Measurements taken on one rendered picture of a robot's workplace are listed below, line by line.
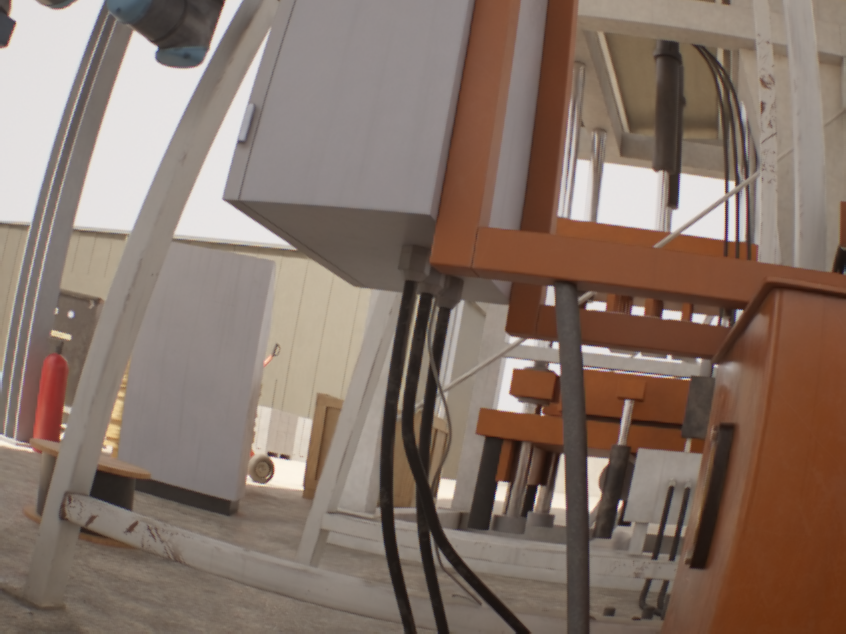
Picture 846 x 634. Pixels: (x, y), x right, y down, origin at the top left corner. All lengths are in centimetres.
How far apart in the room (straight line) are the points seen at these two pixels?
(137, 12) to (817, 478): 111
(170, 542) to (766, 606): 95
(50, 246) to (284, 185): 407
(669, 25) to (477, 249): 344
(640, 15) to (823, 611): 374
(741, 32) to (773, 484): 364
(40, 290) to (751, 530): 449
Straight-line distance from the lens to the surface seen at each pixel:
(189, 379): 421
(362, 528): 253
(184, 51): 145
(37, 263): 503
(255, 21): 163
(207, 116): 157
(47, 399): 479
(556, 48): 133
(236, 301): 422
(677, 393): 416
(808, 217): 133
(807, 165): 136
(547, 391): 426
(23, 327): 499
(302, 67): 99
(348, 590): 128
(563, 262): 86
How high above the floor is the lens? 43
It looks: 10 degrees up
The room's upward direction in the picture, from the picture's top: 10 degrees clockwise
